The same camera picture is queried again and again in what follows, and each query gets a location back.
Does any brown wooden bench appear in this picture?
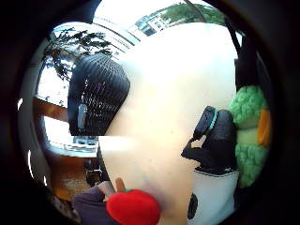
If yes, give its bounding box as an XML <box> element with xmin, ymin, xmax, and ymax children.
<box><xmin>33</xmin><ymin>97</ymin><xmax>69</xmax><ymax>123</ymax></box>

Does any green tree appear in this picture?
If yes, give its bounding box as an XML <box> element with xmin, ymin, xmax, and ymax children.
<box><xmin>160</xmin><ymin>2</ymin><xmax>227</xmax><ymax>26</ymax></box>

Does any red plush apple toy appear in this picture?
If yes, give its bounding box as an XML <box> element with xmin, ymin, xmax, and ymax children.
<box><xmin>105</xmin><ymin>177</ymin><xmax>162</xmax><ymax>225</ymax></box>

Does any leafy dark tree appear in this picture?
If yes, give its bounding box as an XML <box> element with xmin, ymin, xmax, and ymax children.
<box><xmin>43</xmin><ymin>27</ymin><xmax>114</xmax><ymax>82</ymax></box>

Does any thin black cable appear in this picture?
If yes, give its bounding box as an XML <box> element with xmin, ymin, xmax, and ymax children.
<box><xmin>184</xmin><ymin>0</ymin><xmax>208</xmax><ymax>23</ymax></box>

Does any green plush duck toy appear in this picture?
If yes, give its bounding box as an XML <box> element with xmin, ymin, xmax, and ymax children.
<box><xmin>228</xmin><ymin>84</ymin><xmax>273</xmax><ymax>189</ymax></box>

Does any white building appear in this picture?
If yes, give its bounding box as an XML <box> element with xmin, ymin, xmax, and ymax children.
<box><xmin>134</xmin><ymin>14</ymin><xmax>172</xmax><ymax>37</ymax></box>

